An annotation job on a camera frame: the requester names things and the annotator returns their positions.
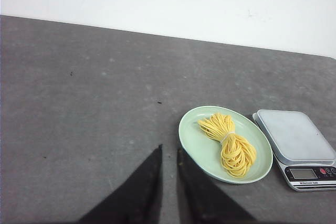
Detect light green shallow plate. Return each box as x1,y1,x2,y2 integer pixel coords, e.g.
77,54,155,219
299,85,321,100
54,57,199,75
178,105,273,184

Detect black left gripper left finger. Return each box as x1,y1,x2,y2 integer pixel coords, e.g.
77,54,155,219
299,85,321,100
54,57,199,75
78,144,162,223

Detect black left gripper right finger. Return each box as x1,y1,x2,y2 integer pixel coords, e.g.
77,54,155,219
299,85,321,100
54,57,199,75
176,148,256,223

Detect yellow vermicelli noodle bundle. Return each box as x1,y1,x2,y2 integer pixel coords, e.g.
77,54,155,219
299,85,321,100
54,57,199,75
197,113,257,178

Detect silver digital kitchen scale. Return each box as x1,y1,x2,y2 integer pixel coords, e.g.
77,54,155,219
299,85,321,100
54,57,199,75
253,109,335,192

